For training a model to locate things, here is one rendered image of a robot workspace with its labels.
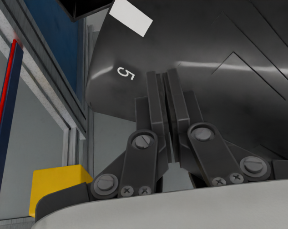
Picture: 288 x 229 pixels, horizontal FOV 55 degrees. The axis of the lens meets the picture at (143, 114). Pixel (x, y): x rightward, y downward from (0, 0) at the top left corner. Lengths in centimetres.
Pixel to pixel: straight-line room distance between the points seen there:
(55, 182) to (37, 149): 65
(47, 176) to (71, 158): 9
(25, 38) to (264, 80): 39
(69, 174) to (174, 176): 55
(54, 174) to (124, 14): 42
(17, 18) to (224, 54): 35
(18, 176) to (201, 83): 105
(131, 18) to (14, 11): 29
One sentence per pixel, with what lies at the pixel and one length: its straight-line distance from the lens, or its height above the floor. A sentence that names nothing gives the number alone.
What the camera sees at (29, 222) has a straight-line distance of 114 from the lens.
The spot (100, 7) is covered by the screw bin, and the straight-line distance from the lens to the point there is 40.
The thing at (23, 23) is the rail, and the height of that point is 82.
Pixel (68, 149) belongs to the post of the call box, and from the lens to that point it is 68.
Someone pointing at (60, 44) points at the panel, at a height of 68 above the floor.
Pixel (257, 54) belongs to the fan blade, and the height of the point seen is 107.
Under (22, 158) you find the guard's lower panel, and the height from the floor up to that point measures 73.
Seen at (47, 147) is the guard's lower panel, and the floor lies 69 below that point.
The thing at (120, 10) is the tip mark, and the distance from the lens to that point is 23.
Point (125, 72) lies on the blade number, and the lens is 25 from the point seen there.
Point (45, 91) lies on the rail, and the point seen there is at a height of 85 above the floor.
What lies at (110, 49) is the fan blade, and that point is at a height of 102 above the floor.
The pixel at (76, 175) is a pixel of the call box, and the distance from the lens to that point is 57.
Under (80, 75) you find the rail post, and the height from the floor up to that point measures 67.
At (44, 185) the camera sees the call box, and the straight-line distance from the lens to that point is 59.
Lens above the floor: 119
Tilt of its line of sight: 31 degrees down
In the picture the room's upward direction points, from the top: 173 degrees clockwise
